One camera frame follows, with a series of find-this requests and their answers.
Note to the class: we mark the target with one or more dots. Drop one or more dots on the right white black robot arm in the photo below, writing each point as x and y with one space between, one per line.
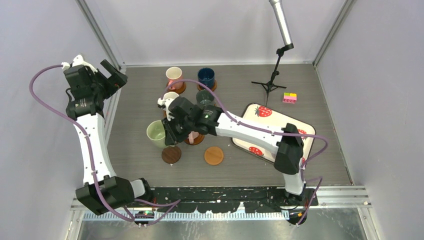
285 143

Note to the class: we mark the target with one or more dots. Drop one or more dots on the white strawberry serving tray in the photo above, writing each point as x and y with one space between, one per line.
255 112

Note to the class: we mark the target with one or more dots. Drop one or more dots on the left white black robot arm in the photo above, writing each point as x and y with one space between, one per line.
102 189

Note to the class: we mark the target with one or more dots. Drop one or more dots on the light green mug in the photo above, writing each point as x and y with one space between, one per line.
157 134

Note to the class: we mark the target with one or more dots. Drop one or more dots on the glossy amber wooden coaster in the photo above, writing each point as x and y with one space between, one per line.
196 140

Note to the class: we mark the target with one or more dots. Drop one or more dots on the light orange coaster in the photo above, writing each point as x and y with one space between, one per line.
213 155

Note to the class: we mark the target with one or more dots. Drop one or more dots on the dark blue mug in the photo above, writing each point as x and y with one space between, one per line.
206 76

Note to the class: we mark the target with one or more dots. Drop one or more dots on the ridged wooden coaster one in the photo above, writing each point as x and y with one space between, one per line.
179 90

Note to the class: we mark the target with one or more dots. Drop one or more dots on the aluminium front rail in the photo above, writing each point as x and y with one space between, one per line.
349 196

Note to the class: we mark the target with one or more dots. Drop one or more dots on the pink white red-handled mug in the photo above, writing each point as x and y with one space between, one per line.
193 135

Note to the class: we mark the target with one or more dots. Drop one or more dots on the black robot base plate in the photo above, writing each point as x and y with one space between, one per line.
256 199

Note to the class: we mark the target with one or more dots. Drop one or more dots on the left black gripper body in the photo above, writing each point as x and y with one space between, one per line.
101 85

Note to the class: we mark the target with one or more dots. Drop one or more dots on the dark walnut coaster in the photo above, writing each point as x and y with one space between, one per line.
171 154

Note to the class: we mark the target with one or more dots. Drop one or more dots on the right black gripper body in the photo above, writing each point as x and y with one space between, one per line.
178 129

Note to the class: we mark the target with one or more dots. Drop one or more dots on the black tripod microphone stand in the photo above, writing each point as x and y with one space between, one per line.
269 86

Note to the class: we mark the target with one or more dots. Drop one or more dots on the silver microphone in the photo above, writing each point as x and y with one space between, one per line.
281 21

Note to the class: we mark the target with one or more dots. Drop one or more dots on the ridged wooden coaster two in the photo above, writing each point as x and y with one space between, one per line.
213 88

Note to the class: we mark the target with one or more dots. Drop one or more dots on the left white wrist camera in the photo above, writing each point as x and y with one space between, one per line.
78 61

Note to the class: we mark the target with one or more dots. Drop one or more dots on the yellow-green handled mug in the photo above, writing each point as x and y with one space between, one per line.
170 95

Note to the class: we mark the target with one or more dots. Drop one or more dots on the pink yellow green toy block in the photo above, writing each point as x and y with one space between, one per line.
290 98

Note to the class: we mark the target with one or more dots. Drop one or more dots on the dark green mug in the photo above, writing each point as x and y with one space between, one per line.
204 98

